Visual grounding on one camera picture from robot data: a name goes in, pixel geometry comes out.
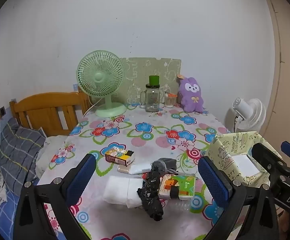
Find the green desk fan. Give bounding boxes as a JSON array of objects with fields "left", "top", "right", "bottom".
[{"left": 76, "top": 50, "right": 127, "bottom": 118}]

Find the small jar orange lid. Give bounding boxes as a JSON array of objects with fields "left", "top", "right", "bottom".
[{"left": 164, "top": 92, "right": 177, "bottom": 109}]

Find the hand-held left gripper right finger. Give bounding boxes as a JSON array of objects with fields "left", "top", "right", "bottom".
[{"left": 197, "top": 156, "right": 279, "bottom": 240}]

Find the clear white packet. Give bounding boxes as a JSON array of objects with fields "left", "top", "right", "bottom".
[{"left": 130, "top": 163, "right": 152, "bottom": 175}]

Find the grey plaid pillow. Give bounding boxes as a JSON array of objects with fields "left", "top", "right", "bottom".
[{"left": 0, "top": 117, "right": 47, "bottom": 197}]

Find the white standing fan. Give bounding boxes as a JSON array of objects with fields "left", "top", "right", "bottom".
[{"left": 225, "top": 97, "right": 266, "bottom": 133}]

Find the yellow patterned storage box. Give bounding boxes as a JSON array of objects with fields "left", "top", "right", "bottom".
[{"left": 207, "top": 131, "right": 283, "bottom": 187}]

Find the white tissue packet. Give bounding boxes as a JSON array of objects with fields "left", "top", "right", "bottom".
[
  {"left": 126, "top": 177, "right": 148, "bottom": 208},
  {"left": 103, "top": 175, "right": 130, "bottom": 205}
]

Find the green patterned board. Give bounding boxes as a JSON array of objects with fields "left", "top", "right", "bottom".
[{"left": 119, "top": 57, "right": 182, "bottom": 105}]

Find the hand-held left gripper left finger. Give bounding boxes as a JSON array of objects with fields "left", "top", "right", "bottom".
[{"left": 13, "top": 153, "right": 97, "bottom": 240}]

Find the floral tablecloth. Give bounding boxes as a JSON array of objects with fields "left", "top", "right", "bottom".
[{"left": 36, "top": 102, "right": 260, "bottom": 240}]

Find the black plastic bag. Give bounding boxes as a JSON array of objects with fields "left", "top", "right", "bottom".
[{"left": 137, "top": 171, "right": 164, "bottom": 222}]

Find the green orange snack packet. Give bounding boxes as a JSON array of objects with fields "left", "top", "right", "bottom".
[{"left": 158, "top": 174, "right": 197, "bottom": 200}]

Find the brown snack box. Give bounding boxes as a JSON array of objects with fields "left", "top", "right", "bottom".
[{"left": 104, "top": 148, "right": 135, "bottom": 166}]

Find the glass jar mug green lid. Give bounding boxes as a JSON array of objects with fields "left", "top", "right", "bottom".
[{"left": 140, "top": 75, "right": 164, "bottom": 113}]

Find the white fan cable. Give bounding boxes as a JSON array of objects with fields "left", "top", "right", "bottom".
[{"left": 82, "top": 97, "right": 103, "bottom": 118}]

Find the beige packet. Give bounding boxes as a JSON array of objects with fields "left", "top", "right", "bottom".
[{"left": 117, "top": 164, "right": 133, "bottom": 174}]

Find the blue checked bed sheet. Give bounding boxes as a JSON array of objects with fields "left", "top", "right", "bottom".
[{"left": 0, "top": 187, "right": 41, "bottom": 240}]

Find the wooden bed headboard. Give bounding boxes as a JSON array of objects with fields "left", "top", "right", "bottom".
[{"left": 9, "top": 86, "right": 92, "bottom": 137}]

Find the white bedding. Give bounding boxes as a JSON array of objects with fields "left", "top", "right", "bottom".
[{"left": 35, "top": 135, "right": 69, "bottom": 178}]

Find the beige door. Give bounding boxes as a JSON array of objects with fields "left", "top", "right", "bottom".
[{"left": 263, "top": 0, "right": 290, "bottom": 153}]

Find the grey sock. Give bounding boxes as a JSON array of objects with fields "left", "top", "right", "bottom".
[{"left": 151, "top": 157, "right": 178, "bottom": 178}]

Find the purple plush bunny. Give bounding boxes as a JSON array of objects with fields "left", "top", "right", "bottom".
[{"left": 177, "top": 76, "right": 205, "bottom": 113}]

